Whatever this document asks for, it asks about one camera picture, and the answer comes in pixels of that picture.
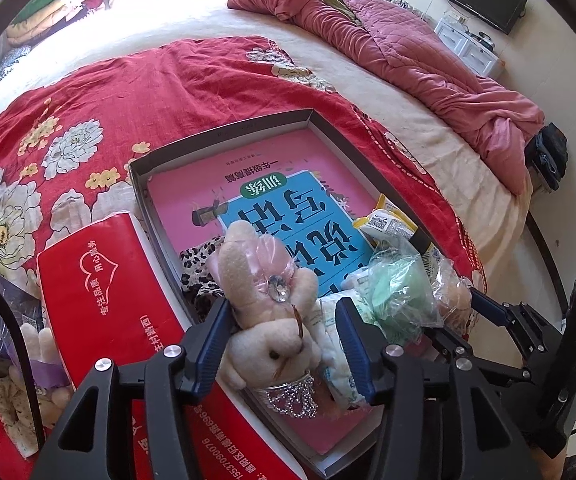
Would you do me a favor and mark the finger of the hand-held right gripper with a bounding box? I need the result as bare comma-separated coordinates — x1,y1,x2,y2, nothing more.
420,331,535,402
469,287,545,362

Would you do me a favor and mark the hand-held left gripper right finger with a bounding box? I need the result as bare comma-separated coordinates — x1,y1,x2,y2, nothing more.
334,296,544,480

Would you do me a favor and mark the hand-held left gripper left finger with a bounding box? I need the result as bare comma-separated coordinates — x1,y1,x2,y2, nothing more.
33,299,233,480

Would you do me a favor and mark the green white tissue packet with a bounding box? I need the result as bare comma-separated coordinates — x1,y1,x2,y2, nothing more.
317,294,385,411

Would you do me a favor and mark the beige plush rabbit toy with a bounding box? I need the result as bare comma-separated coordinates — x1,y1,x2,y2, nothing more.
207,219,322,419

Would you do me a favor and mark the green item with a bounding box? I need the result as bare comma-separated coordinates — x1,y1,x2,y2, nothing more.
367,246,450,343

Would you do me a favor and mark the yellow white tissue packet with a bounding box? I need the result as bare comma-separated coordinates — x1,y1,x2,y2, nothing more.
353,194,443,281

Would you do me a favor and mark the grey cardboard box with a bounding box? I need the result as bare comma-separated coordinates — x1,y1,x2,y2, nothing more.
128,108,451,479

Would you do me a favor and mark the leopard print fabric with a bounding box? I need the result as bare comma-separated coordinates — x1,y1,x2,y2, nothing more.
179,236,230,317

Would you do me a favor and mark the dark bag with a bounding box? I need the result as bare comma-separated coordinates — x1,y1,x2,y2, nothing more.
523,122,569,194

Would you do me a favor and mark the pink blue book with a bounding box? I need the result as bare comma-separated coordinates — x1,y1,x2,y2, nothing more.
146,127,385,457

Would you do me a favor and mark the bagged plush toy purple ribbon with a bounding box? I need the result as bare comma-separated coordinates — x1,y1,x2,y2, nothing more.
0,322,77,459

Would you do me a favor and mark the bed with beige sheet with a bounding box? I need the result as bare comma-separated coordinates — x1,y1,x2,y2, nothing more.
0,0,566,321

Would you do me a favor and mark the red floral blanket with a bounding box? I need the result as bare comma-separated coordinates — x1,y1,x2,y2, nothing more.
0,36,479,480

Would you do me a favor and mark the white drawer cabinet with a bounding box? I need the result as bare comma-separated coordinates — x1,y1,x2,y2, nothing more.
434,16,507,79

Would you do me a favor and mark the pink quilt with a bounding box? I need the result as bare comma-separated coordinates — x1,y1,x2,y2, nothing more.
227,0,546,197

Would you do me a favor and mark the stack of folded blankets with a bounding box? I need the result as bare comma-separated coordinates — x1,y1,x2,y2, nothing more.
5,0,110,47

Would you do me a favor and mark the black cable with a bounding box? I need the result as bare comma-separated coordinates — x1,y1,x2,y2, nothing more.
0,262,48,453

